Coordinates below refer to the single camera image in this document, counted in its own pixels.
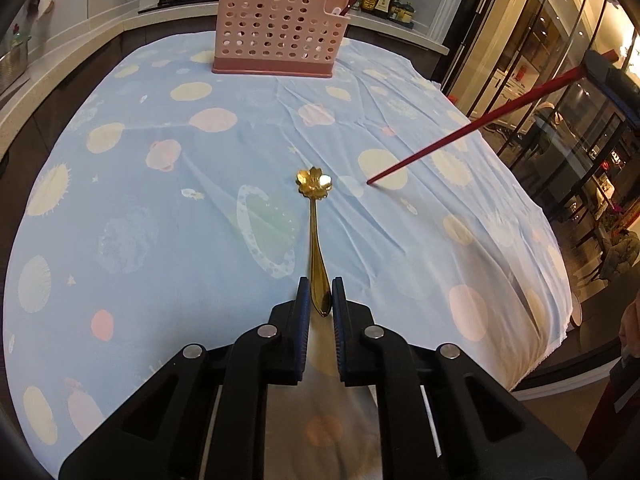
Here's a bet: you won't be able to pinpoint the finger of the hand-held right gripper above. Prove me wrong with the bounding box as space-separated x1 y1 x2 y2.
582 50 619 84

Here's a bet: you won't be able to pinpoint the pink perforated utensil holder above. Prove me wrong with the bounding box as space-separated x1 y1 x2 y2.
211 0 352 79

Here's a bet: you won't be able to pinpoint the blue planet print tablecloth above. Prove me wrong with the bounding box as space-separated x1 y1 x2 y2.
2 30 573 480

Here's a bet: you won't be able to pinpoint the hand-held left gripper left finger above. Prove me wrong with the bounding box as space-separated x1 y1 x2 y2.
59 276 312 480

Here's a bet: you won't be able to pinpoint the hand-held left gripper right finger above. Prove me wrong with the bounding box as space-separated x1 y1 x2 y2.
332 276 587 480

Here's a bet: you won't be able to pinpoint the person's clothed body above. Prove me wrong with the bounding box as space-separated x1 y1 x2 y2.
575 290 640 461

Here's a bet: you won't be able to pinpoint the gold flower spoon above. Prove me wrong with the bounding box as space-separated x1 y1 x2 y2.
295 166 335 318

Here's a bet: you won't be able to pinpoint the grey base cabinet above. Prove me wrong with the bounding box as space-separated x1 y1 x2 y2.
120 12 447 83

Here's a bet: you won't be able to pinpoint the glass sliding door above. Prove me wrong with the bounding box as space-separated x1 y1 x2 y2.
440 0 640 411

